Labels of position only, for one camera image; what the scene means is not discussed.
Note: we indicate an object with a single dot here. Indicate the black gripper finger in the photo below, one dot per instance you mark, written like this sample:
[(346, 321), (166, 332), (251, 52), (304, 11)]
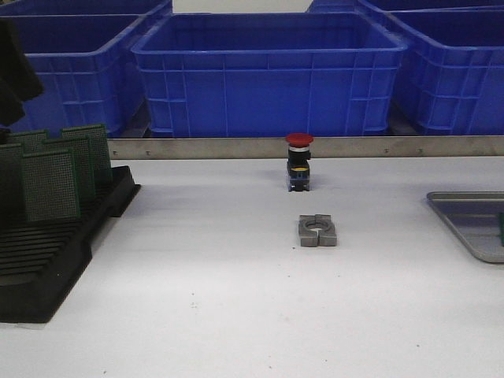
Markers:
[(19, 82)]

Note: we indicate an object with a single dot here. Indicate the black slotted board rack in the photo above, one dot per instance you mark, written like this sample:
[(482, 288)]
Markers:
[(40, 262)]

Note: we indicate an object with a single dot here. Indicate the silver metal tray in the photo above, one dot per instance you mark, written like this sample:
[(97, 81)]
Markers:
[(473, 218)]

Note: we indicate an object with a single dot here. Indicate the blue plastic crate left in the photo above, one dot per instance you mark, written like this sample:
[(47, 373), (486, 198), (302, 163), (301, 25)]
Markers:
[(87, 69)]

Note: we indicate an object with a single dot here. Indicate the blue plastic crate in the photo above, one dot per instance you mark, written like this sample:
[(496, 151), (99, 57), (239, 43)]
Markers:
[(268, 75), (87, 69), (450, 81)]

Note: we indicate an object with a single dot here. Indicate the blue crate back left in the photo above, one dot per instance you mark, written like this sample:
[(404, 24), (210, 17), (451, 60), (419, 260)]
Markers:
[(111, 7)]

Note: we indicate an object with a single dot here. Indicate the blue plastic crate middle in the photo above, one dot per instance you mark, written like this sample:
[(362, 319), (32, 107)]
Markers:
[(268, 75)]

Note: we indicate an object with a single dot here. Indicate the red emergency stop button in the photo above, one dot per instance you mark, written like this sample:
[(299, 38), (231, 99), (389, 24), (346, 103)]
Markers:
[(298, 168)]

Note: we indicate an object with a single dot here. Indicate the blue crate back right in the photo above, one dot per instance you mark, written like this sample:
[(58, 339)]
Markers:
[(400, 5)]

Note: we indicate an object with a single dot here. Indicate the grey metal clamp block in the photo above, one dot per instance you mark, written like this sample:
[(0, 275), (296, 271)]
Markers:
[(317, 230)]

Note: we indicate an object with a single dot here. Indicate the blue plastic crate right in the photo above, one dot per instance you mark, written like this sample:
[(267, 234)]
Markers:
[(450, 81)]

